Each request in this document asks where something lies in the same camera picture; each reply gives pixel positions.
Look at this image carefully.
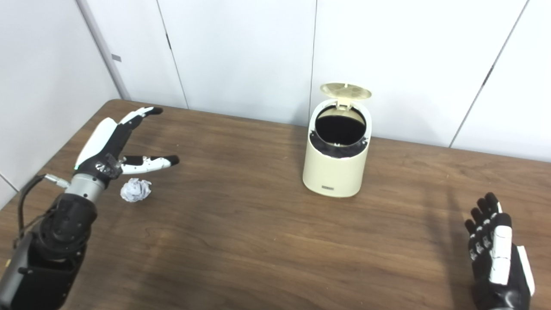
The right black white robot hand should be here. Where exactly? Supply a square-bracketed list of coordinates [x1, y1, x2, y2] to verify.
[464, 192, 536, 310]

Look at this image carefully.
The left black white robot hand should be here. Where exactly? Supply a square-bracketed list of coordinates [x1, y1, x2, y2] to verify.
[74, 106, 180, 190]

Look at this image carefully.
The white paper ball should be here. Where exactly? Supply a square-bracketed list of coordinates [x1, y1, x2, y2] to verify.
[120, 178, 152, 203]

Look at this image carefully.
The cream round bin lid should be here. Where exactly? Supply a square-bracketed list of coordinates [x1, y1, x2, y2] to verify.
[320, 83, 372, 108]

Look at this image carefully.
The cream-colored round bin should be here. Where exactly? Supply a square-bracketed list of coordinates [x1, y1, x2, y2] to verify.
[302, 98, 371, 198]

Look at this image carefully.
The black bin liner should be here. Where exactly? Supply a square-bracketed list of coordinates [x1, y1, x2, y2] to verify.
[311, 105, 369, 159]

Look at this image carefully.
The grey wall post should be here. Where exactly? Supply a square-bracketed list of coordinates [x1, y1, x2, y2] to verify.
[75, 0, 132, 100]

